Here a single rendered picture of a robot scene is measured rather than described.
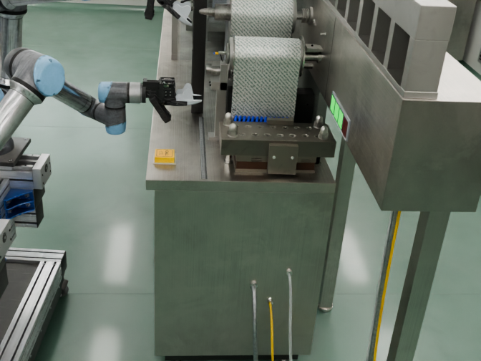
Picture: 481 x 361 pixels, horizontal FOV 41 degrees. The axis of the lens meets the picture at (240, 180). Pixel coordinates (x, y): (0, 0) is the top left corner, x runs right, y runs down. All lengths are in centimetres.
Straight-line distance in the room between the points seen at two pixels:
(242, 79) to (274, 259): 67
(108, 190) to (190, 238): 170
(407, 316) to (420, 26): 89
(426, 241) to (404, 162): 32
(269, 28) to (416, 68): 110
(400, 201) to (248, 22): 113
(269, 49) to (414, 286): 97
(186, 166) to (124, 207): 154
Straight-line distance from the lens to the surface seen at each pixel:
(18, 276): 298
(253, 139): 223
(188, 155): 238
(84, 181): 410
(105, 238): 355
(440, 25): 153
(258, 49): 233
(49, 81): 208
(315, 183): 227
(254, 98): 238
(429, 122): 159
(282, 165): 226
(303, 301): 255
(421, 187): 167
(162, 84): 232
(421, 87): 156
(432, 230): 184
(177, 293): 248
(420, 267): 190
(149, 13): 234
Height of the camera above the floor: 196
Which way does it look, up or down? 28 degrees down
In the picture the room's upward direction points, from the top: 4 degrees clockwise
